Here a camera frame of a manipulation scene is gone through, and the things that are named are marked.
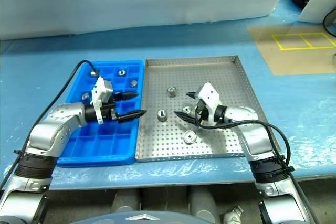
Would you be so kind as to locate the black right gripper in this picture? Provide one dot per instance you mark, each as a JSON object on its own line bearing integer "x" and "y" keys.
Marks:
{"x": 201, "y": 115}

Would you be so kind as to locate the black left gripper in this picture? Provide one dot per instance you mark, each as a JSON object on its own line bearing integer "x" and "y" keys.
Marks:
{"x": 108, "y": 113}

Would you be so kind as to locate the blue compartment tray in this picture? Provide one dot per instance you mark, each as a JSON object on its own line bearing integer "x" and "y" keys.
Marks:
{"x": 105, "y": 142}

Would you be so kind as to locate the perforated metal tray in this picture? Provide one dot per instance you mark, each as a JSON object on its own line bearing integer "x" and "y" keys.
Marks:
{"x": 231, "y": 77}

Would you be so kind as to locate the grey rounded cylinder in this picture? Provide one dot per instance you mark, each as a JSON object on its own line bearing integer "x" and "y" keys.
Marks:
{"x": 126, "y": 201}
{"x": 203, "y": 203}

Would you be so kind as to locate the blue plastic table cover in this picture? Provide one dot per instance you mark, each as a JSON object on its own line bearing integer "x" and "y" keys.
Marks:
{"x": 31, "y": 72}

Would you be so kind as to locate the grey robot torso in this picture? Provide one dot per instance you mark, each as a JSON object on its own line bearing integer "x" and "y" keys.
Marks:
{"x": 139, "y": 218}

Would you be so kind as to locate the brown cardboard mat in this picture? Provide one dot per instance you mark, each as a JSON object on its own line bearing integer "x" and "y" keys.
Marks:
{"x": 296, "y": 61}

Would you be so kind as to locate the small metal connector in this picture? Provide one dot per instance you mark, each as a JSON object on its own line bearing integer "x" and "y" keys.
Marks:
{"x": 232, "y": 214}

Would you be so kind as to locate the yellow tape grid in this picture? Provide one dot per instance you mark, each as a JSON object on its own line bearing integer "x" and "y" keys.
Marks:
{"x": 302, "y": 48}

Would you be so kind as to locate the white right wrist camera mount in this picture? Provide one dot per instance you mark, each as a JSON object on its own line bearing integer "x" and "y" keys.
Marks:
{"x": 210, "y": 95}

